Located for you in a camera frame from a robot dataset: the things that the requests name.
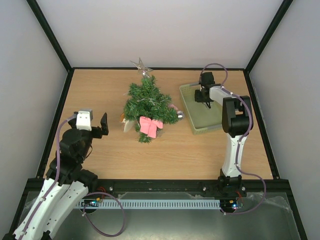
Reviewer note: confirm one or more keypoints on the light blue slotted cable duct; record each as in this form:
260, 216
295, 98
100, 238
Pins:
151, 204

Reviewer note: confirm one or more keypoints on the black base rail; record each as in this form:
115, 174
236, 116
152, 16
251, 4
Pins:
204, 188

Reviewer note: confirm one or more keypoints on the pink bow ornament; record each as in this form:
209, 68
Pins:
150, 126

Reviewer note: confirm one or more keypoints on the black corner frame post right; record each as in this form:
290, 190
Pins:
276, 20

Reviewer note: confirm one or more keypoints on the black corner frame post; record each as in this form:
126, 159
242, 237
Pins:
276, 20
38, 13

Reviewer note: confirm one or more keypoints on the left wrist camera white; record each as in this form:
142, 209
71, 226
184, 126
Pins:
83, 119

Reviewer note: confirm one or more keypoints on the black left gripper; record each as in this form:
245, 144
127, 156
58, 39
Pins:
99, 133

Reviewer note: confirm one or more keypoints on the light green plastic basket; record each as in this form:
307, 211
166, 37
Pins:
202, 119

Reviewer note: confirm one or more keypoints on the clear led string lights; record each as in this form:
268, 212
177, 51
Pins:
140, 98

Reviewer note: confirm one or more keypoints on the black corner frame post left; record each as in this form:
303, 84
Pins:
38, 13

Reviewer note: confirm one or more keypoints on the small green christmas tree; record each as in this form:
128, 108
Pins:
161, 113

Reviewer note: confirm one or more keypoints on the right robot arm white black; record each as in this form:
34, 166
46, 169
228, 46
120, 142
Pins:
236, 121

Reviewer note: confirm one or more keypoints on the pink paper triangle ornament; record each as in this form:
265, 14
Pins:
173, 107

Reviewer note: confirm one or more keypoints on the silver star ornament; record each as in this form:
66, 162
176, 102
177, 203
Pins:
142, 69

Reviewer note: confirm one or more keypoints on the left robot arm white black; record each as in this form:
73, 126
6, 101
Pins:
66, 182

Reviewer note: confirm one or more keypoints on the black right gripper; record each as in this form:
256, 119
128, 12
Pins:
204, 96

